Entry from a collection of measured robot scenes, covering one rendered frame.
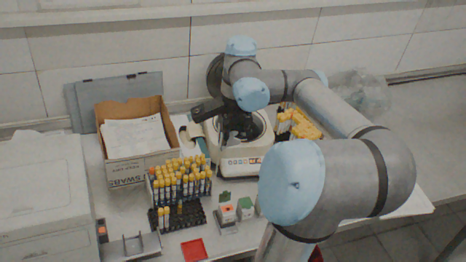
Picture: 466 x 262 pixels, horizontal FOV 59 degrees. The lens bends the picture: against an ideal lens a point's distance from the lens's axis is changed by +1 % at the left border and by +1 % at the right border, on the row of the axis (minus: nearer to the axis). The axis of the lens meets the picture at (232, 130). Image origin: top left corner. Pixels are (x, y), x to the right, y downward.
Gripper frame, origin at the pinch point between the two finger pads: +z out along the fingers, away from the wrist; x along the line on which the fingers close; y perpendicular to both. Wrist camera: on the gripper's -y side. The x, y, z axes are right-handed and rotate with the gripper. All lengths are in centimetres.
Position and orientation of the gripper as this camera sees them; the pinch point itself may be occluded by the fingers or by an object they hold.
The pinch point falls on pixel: (220, 146)
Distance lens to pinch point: 119.8
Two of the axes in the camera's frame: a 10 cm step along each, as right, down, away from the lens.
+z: -1.1, 7.3, 6.8
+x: -1.9, -6.8, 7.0
